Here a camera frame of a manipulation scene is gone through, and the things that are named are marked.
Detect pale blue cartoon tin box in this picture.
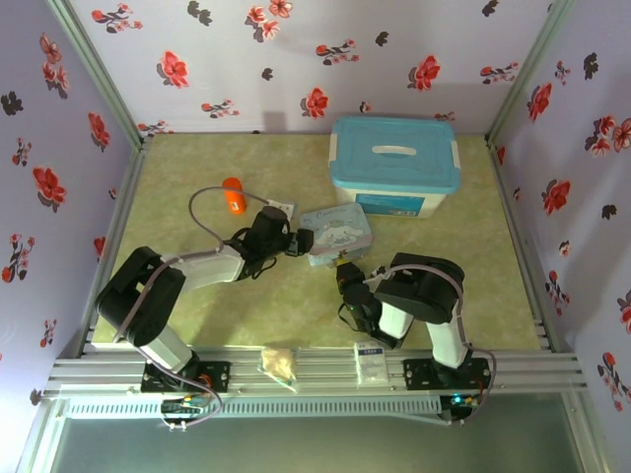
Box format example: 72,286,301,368
299,201,375,270

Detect orange cylindrical container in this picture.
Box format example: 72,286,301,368
221,176,247,217

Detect white paper packet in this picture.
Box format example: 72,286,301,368
353,340,388,385

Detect clear bag of beige items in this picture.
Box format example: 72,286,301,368
258,346,301,393

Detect blue-lidded plastic storage box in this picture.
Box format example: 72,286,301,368
327,115,463,221

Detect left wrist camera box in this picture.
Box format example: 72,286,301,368
265,196,301,219

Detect grey left arm cable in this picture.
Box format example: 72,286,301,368
112,185,271,344

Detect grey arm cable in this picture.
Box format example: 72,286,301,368
112,185,271,344
379,264,474,356

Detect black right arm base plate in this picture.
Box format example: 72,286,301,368
402,358,493,391

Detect aluminium front mounting rail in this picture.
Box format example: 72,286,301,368
46,346,591,398

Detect grey right arm cable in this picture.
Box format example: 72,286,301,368
379,264,474,356

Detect white slotted cable duct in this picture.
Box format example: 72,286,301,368
65,397,441,421

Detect grey right base cable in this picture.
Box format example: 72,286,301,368
441,347,500,427

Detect grey base cable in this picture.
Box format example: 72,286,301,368
441,347,500,427
162,373,224,434

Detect aluminium table side rail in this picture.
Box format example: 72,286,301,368
78,142,152,356
484,137,561,352

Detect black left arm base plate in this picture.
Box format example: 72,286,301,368
141,361,232,394

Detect grey left base cable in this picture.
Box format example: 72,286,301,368
162,373,224,434

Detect aluminium frame post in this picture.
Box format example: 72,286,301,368
484,0,579,145
46,0,152,149

